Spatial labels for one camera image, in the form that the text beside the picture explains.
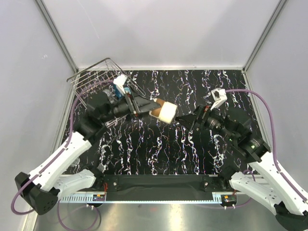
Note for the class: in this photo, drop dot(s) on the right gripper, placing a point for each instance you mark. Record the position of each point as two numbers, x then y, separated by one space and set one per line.
202 115

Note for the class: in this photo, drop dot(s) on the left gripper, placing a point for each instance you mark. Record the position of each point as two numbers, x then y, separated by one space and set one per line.
144 105

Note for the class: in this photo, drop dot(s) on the brown paper cup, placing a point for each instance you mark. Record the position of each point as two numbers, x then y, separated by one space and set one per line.
166 112

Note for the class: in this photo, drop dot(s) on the dark blue ceramic mug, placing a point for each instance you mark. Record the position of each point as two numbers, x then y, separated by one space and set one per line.
119 91

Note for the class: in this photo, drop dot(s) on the clear glass cup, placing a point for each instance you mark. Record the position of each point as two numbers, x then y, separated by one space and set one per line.
110 95

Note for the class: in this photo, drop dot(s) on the clear plastic cup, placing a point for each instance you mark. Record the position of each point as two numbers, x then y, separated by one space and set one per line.
76 162

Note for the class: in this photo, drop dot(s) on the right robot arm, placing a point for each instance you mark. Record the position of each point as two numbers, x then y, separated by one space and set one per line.
284 197

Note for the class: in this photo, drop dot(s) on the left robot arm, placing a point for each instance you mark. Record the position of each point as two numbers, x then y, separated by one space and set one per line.
43 188

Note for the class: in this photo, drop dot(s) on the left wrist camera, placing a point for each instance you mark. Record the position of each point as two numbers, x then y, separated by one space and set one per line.
121 80

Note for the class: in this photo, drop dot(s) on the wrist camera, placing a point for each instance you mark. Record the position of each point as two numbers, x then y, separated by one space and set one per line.
219 96
121 80

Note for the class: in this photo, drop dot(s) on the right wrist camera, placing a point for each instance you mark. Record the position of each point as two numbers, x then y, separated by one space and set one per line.
219 96

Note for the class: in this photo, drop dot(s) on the wire dish rack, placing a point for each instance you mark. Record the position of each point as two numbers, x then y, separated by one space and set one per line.
89 85

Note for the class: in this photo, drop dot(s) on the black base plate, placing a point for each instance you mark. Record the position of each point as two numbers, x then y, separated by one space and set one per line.
162 187

